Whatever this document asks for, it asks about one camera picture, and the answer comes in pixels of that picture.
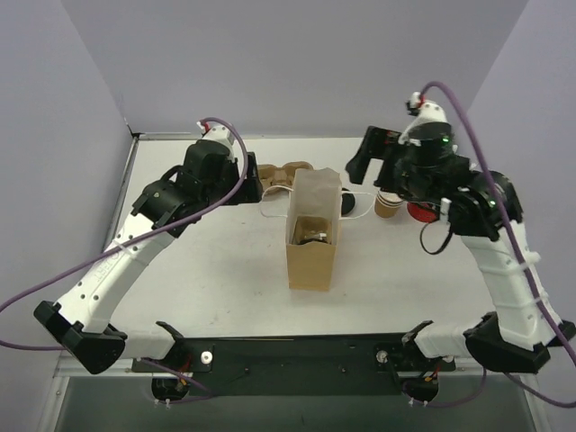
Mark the aluminium frame rail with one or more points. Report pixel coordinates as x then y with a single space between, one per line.
67 366

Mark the stack of paper cups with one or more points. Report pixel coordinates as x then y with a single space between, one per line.
386 205

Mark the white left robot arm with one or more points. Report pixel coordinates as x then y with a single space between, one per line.
80 320

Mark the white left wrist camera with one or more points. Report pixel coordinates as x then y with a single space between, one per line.
220 134

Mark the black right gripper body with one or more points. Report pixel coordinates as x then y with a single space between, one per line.
387 163

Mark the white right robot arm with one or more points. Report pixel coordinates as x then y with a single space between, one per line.
514 338

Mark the black coffee cup lid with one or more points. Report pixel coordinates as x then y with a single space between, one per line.
312 240

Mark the brown pulp cup carrier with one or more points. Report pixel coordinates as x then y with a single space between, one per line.
307 226
270 175

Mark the red cylindrical holder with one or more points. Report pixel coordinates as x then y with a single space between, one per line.
422 212

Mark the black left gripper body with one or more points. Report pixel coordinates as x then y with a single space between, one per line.
248 183

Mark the stack of black lids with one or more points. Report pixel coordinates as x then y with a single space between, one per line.
348 202

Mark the brown paper bag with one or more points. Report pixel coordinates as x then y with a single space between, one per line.
313 193

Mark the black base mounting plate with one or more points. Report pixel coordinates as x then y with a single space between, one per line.
329 365

